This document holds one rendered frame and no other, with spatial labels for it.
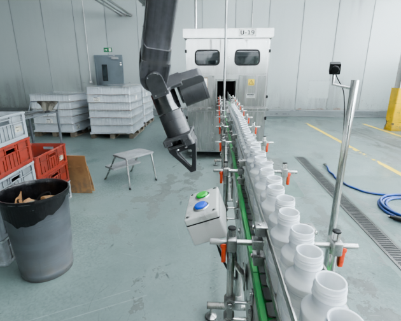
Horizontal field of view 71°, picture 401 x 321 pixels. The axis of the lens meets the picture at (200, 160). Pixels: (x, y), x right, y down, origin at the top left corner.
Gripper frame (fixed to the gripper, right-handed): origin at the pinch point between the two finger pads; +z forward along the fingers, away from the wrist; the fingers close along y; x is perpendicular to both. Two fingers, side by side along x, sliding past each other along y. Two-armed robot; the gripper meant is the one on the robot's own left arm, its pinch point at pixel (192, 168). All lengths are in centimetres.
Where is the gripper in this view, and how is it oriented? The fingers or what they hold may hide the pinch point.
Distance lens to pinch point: 68.6
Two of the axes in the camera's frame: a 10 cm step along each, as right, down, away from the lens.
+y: 0.6, -2.9, 9.5
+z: 3.4, 9.0, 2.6
